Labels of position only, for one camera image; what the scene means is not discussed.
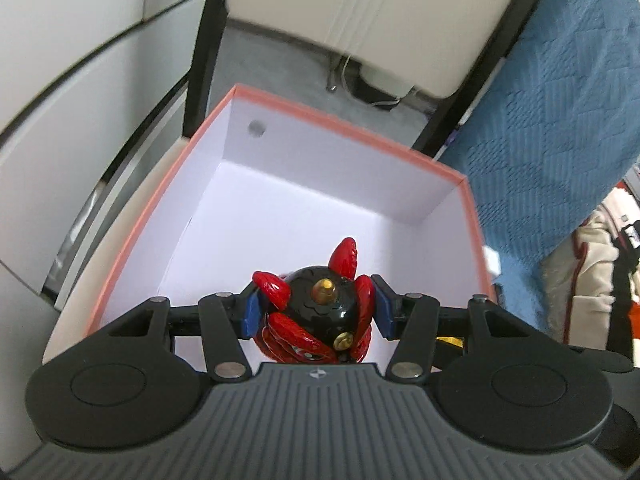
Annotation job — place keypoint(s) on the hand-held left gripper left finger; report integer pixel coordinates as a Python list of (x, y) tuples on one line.
[(252, 312)]

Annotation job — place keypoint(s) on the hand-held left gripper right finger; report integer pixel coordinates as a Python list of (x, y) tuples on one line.
[(382, 310)]

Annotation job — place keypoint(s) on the red and black lion figurine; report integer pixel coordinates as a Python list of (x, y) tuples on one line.
[(310, 305)]

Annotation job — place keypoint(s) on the white charger plug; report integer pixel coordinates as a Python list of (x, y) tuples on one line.
[(492, 260)]

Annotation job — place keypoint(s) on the pink cardboard box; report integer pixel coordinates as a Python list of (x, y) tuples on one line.
[(300, 195)]

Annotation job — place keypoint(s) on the cream jacket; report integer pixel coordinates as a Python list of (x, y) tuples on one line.
[(590, 270)]

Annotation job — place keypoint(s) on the black garment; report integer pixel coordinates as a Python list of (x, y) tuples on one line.
[(622, 310)]

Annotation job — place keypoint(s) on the blue quilted cloth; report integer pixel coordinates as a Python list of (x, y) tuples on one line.
[(550, 135)]

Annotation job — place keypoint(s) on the beige folding chair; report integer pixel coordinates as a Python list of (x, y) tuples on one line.
[(380, 10)]

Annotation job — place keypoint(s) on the white wardrobe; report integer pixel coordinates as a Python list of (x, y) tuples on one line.
[(75, 35)]

